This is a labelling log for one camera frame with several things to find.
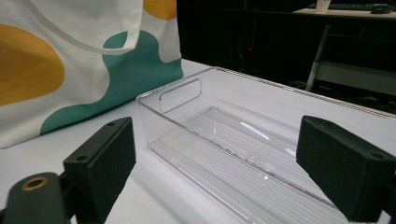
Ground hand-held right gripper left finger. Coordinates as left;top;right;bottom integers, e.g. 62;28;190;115
63;117;137;224

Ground white tote bag colour patches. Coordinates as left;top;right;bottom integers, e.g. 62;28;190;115
0;0;185;149

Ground pale desk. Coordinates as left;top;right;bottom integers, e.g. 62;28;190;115
292;7;396;21

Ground white metal stand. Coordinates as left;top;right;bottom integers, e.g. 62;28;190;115
305;23;396;97

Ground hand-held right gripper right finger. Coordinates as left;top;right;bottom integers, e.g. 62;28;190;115
295;115;396;223

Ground dark keyboard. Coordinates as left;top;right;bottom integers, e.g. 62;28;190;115
307;2;394;15

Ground clear plastic storage bin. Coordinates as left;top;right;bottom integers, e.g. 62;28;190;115
135;65;396;224

